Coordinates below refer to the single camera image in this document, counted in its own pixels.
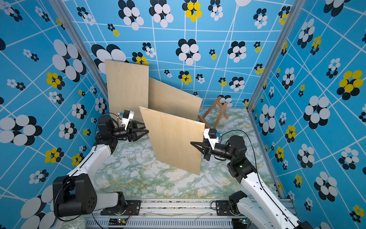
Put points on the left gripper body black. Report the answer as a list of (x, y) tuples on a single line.
[(119, 133)]

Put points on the plywood board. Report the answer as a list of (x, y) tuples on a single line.
[(171, 138), (127, 86), (168, 99)]

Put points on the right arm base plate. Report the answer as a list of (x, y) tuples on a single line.
[(223, 208)]

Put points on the aluminium front rail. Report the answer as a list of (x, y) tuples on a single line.
[(167, 214)]

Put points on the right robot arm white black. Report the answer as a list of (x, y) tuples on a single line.
[(269, 213)]

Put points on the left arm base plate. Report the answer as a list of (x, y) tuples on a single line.
[(129, 208)]

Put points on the circuit board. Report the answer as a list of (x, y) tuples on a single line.
[(116, 222), (239, 223)]

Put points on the left circuit board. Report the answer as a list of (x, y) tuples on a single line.
[(116, 222)]

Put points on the right circuit board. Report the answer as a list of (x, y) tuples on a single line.
[(239, 223)]

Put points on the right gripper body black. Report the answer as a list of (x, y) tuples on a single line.
[(221, 153)]

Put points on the right aluminium corner post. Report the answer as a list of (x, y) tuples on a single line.
[(282, 38)]

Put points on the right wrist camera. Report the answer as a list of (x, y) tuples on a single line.
[(210, 134)]

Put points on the wooden easel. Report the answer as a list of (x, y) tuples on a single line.
[(219, 107)]

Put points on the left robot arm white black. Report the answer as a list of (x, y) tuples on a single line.
[(74, 194)]

